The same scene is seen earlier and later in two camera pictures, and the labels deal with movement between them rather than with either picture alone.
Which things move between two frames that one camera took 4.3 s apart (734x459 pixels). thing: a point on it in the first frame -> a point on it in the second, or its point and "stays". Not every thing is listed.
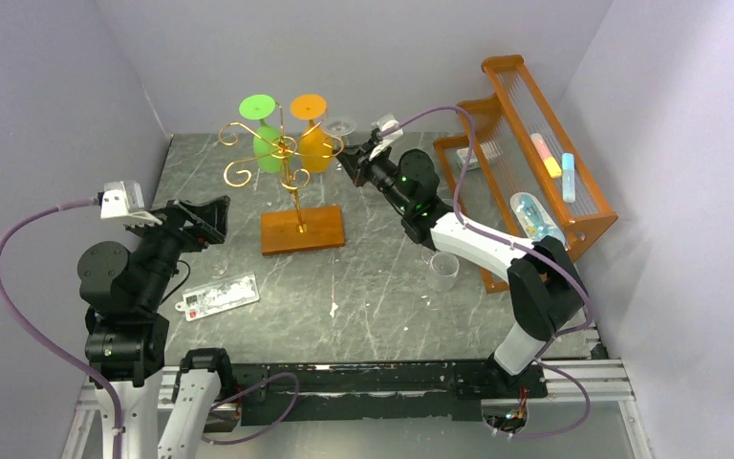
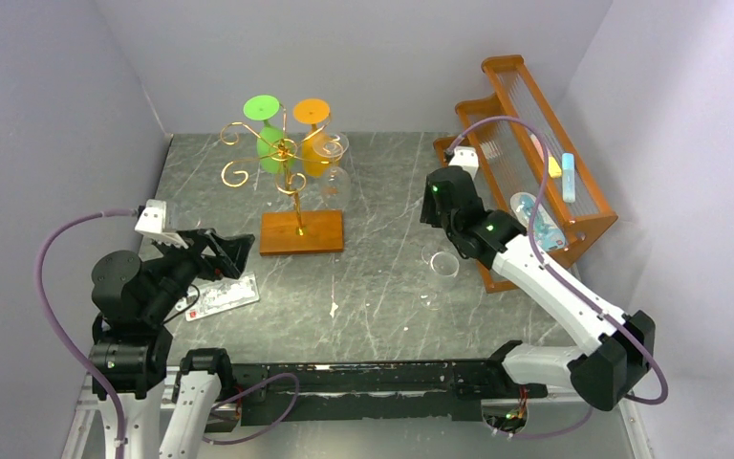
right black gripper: [367, 163] -> [436, 207]
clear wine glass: [339, 126] -> [335, 185]
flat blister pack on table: [219, 296] stays
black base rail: [419, 390] stays
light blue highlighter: [569, 178] stays
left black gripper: [208, 222] -> [229, 252]
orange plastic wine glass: [315, 147] stays
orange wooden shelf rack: [512, 167] stays
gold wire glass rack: [284, 232] stays
